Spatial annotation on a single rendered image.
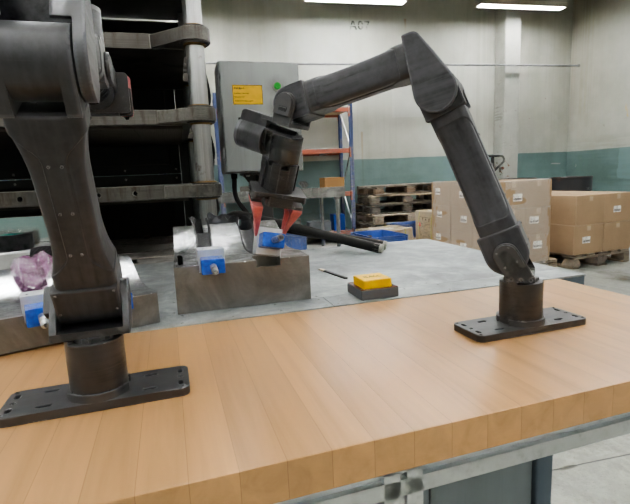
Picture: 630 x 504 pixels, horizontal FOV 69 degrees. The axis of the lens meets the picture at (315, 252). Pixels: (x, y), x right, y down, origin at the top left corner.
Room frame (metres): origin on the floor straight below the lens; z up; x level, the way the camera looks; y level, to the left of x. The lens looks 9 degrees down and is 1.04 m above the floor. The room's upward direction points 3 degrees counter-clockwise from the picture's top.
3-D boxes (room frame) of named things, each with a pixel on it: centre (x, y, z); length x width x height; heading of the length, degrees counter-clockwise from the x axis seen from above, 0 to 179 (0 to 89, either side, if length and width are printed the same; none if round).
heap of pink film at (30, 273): (0.93, 0.52, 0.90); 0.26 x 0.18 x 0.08; 33
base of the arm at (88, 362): (0.51, 0.26, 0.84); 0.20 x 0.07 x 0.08; 107
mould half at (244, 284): (1.11, 0.21, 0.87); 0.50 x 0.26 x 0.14; 16
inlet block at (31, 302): (0.67, 0.42, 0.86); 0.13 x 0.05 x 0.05; 33
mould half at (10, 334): (0.93, 0.53, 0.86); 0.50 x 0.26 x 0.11; 33
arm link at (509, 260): (0.69, -0.30, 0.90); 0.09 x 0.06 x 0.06; 154
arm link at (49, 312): (0.52, 0.26, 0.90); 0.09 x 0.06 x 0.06; 107
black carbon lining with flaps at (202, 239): (1.09, 0.21, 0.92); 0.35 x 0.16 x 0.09; 16
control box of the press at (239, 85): (1.84, 0.20, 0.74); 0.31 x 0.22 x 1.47; 106
